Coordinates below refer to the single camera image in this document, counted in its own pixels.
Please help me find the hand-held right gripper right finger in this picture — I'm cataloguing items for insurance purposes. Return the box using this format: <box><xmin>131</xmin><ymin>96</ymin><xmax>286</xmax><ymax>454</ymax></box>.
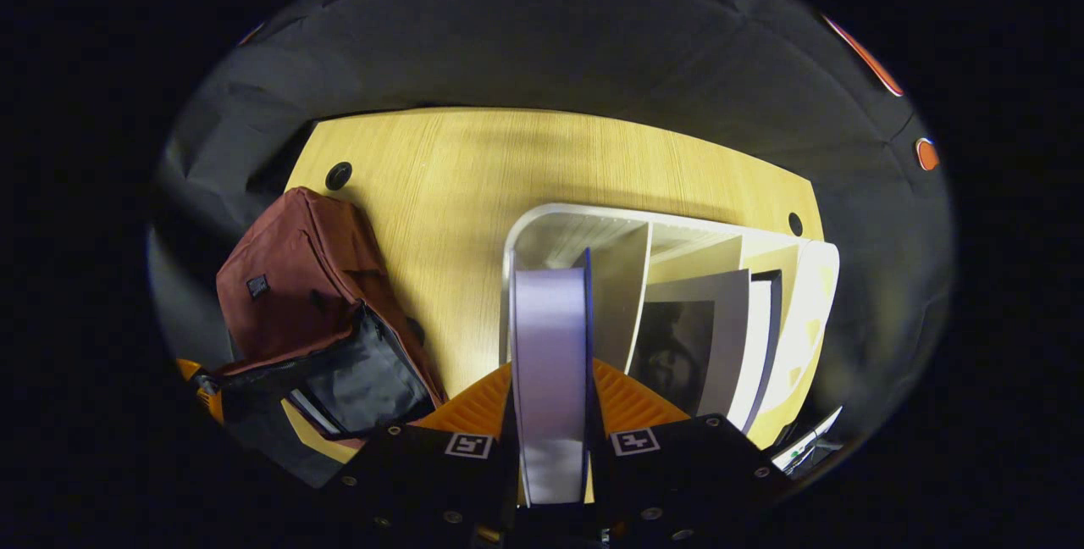
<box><xmin>590</xmin><ymin>358</ymin><xmax>793</xmax><ymax>541</ymax></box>

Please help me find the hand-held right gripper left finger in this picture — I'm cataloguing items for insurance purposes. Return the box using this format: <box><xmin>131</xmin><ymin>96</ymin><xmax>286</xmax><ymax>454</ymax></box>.
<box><xmin>326</xmin><ymin>363</ymin><xmax>519</xmax><ymax>537</ymax></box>

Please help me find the black portrait book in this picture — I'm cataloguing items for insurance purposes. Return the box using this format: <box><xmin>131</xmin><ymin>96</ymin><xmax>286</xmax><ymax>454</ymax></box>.
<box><xmin>628</xmin><ymin>269</ymin><xmax>784</xmax><ymax>433</ymax></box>

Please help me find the dark red schoolbag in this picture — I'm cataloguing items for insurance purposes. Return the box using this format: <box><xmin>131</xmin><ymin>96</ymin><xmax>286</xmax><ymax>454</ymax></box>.
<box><xmin>216</xmin><ymin>186</ymin><xmax>448</xmax><ymax>441</ymax></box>

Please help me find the blue book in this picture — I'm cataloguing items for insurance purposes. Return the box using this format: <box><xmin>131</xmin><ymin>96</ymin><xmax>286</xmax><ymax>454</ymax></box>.
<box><xmin>508</xmin><ymin>248</ymin><xmax>598</xmax><ymax>506</ymax></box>

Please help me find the white bookshelf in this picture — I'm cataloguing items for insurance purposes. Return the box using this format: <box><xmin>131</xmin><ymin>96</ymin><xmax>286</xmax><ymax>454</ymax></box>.
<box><xmin>501</xmin><ymin>203</ymin><xmax>841</xmax><ymax>450</ymax></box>

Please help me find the white electronic box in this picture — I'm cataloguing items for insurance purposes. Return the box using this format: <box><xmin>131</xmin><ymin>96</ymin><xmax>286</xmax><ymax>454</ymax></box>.
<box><xmin>771</xmin><ymin>405</ymin><xmax>843</xmax><ymax>474</ymax></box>

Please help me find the black backdrop cloth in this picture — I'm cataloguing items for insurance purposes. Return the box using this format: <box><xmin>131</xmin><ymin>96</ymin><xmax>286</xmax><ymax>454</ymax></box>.
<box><xmin>148</xmin><ymin>0</ymin><xmax>956</xmax><ymax>491</ymax></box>

